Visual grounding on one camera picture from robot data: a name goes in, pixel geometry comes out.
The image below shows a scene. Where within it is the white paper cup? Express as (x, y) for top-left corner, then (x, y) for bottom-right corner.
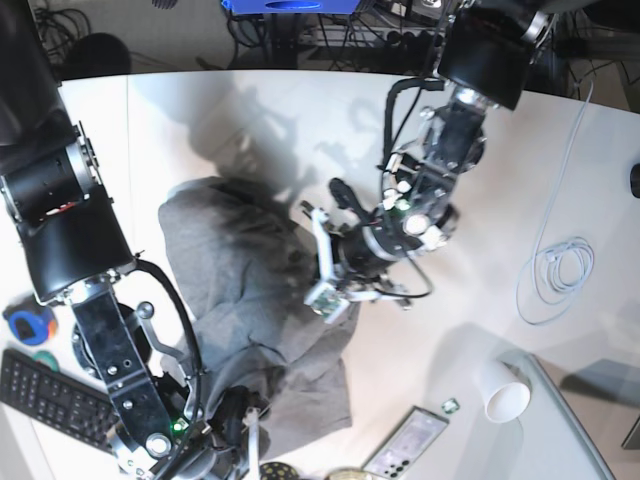
(474, 360), (531, 424)

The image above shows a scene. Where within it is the black gold dotted round object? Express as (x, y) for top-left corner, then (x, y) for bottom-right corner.
(259, 462), (300, 480)

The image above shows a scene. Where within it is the black computer keyboard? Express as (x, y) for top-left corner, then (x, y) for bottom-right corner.
(1, 349), (119, 453)

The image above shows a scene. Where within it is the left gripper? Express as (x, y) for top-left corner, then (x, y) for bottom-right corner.
(301, 178), (435, 323)

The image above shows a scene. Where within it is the white coiled cable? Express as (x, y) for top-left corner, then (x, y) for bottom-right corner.
(515, 78), (596, 327)

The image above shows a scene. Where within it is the gold rimmed round tin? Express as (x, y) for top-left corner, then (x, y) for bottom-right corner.
(325, 467), (373, 480)

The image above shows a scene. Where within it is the green round object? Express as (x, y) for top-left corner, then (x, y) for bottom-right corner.
(33, 350), (60, 372)

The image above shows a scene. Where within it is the glass side table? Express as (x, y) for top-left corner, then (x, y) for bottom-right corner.
(492, 350), (639, 479)

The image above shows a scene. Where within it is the blue orange tape measure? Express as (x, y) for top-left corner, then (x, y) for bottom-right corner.
(2, 294), (58, 347)

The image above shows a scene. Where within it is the small green white chip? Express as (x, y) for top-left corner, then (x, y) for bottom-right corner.
(441, 398), (460, 415)

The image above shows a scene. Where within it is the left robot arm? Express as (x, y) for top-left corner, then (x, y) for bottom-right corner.
(301, 1), (552, 324)

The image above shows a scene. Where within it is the grey t-shirt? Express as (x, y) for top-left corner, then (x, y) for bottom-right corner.
(158, 177), (359, 459)

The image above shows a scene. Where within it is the black round object at edge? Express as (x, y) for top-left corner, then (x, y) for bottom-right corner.
(629, 163), (640, 199)

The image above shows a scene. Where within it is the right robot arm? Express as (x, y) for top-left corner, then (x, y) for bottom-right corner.
(1, 1), (260, 479)

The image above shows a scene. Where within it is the blue box with hole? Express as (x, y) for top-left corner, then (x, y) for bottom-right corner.
(221, 0), (360, 15)

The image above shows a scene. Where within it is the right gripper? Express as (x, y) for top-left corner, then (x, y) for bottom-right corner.
(152, 386), (270, 479)

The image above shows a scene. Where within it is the smartphone in clear case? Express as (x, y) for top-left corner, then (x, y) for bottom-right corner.
(362, 406), (449, 479)

